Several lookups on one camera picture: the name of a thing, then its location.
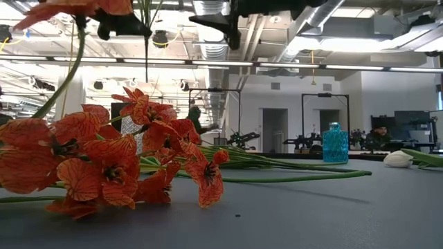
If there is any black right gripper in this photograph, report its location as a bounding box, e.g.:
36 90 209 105
188 0 326 50

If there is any white baby's breath spray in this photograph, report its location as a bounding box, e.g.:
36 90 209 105
140 0 156 84

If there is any white artificial tulip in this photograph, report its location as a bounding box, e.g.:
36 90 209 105
383 147 443 170

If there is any clear textured glass vase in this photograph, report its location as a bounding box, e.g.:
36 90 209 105
120 116 145 155

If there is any blue textured glass vase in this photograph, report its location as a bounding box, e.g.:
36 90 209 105
322 122 349 163

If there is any dark flat monitor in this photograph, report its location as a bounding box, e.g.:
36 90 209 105
110 102 131 133

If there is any person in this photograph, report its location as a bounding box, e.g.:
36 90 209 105
365 119 392 151
186 105 218 136

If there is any grey doorway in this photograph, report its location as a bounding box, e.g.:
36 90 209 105
262 108 289 154

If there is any long ceiling light bar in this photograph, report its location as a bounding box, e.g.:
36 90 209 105
0 54 443 74

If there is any purple background flower bouquet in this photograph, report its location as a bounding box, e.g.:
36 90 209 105
350 128 366 150

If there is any dark desk monitor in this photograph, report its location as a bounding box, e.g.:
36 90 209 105
394 110 432 132

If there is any dark office desk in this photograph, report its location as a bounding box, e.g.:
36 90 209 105
359 140 437 154

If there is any silver ceiling duct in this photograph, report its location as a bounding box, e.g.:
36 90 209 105
192 0 231 136
276 0 347 66

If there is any black metal gantry frame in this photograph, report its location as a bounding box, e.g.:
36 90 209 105
301 92 350 153
188 88 242 146

